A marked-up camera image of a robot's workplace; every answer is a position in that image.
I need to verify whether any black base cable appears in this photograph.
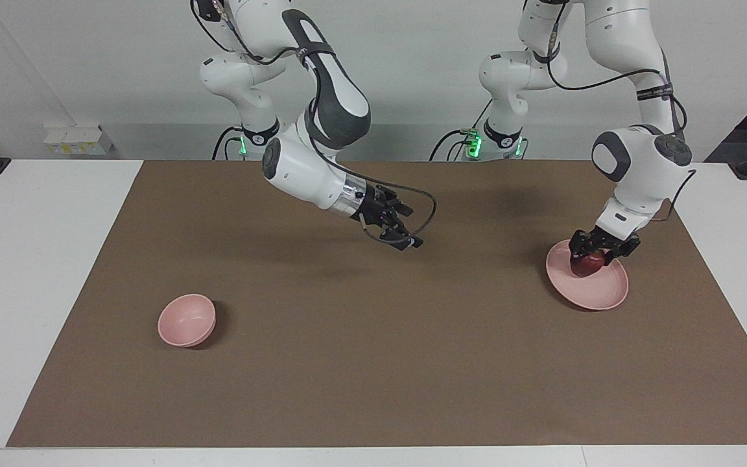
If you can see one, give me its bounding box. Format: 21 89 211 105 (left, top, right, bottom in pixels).
429 97 495 162
211 125 245 162

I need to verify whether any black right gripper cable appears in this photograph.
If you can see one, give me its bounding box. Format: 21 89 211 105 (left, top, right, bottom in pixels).
309 52 438 247

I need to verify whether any red apple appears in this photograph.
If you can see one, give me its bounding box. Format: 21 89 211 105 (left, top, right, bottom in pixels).
571 252 606 278

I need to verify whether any pink plate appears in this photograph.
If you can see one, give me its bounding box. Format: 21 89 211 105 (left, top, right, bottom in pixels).
546 239 629 311

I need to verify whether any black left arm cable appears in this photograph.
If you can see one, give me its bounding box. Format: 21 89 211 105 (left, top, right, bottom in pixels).
519 0 698 222

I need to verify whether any brown table mat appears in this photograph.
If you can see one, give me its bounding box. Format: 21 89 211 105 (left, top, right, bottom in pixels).
6 160 747 448

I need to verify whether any pink bowl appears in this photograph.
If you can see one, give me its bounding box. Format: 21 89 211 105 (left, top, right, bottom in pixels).
158 294 217 348

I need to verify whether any white power strip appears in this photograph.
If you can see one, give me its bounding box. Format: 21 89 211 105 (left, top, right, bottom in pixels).
43 124 114 157

